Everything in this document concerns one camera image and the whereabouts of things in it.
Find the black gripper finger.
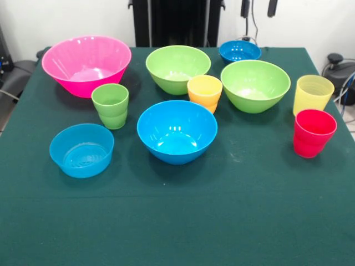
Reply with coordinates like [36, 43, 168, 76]
[267, 0, 278, 18]
[240, 0, 252, 18]

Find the small dark blue bowl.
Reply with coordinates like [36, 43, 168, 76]
[218, 40, 262, 63]

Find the green bowl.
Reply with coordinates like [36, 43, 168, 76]
[145, 45, 212, 96]
[220, 59, 291, 114]

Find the orange cup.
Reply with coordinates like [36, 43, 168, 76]
[186, 74, 224, 115]

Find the translucent yellow cup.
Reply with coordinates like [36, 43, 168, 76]
[292, 74, 336, 117]

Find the red cup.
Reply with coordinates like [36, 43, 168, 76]
[293, 109, 338, 159]

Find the large pink bowl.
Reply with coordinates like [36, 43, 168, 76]
[41, 35, 133, 99]

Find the green cup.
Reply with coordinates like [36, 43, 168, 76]
[91, 83, 130, 130]

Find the dark green tablecloth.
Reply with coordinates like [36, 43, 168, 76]
[0, 46, 355, 266]

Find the translucent light blue bowl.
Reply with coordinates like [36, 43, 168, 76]
[49, 123, 115, 179]

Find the black equipment box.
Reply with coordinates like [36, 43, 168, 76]
[0, 24, 14, 81]

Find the black wall cable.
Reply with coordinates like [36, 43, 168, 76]
[251, 0, 260, 47]

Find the wall power socket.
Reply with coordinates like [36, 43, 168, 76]
[238, 35, 257, 45]

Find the black pedestal leg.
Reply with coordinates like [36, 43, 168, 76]
[321, 53, 355, 105]

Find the bundle of blue cables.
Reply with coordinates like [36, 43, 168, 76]
[332, 70, 355, 124]

